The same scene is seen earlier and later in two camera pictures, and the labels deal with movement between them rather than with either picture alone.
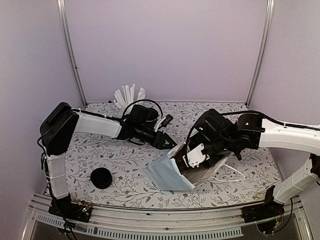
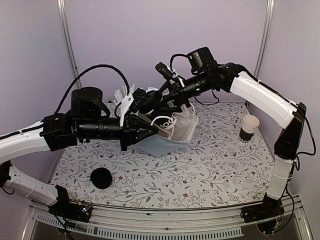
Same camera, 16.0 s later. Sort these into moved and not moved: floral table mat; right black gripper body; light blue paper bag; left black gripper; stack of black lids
Moved: left black gripper; right black gripper body; light blue paper bag
Not moved: floral table mat; stack of black lids
